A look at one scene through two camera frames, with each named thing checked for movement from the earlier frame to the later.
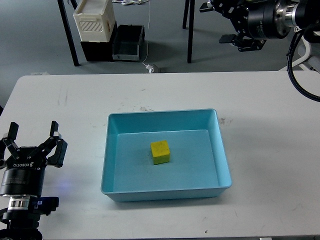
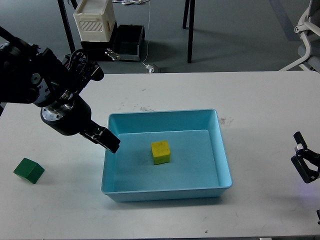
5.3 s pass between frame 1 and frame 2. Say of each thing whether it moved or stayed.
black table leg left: stayed
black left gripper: moved
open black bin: stayed
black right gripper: moved
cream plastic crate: stayed
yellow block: stayed
